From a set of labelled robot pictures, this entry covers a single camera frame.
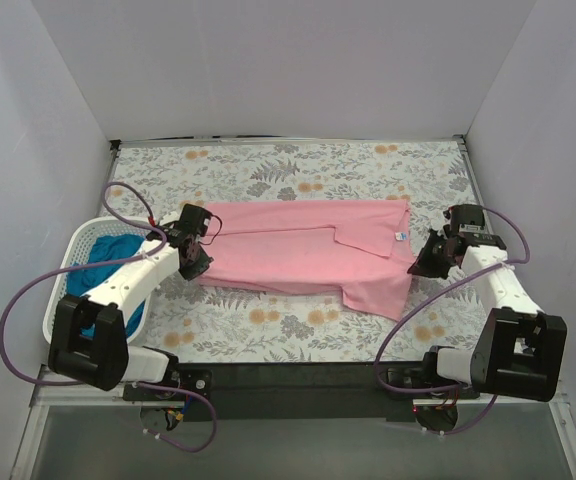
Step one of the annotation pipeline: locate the pink t shirt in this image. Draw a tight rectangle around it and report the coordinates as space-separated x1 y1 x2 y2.
199 199 415 321

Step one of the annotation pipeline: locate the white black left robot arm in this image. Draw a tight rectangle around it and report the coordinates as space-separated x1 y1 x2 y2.
48 205 213 400

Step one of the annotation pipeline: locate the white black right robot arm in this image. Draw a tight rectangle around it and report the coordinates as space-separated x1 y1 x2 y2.
408 204 567 402

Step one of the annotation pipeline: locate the blue t shirt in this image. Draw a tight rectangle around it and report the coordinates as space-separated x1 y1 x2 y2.
66 234 145 337

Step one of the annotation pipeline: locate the floral patterned table cloth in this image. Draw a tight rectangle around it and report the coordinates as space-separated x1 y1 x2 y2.
108 141 486 362

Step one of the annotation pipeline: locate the white plastic laundry basket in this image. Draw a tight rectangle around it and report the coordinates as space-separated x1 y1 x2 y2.
42 216 147 343

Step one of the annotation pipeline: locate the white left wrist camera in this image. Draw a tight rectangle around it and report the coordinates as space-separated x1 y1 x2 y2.
148 211 181 229

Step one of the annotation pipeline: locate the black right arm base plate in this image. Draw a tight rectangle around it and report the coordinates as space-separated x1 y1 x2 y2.
379 367 480 404

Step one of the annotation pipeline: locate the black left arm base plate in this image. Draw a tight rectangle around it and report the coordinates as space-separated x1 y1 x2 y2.
122 367 213 402

